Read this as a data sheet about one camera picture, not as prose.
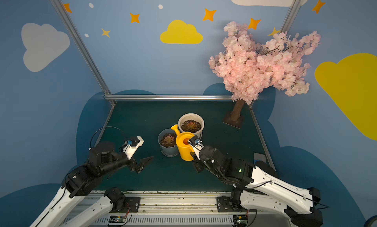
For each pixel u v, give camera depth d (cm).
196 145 55
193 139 55
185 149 65
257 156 91
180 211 74
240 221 72
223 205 75
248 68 72
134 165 56
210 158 45
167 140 88
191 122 96
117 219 72
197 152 56
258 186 41
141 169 58
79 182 44
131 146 53
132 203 75
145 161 57
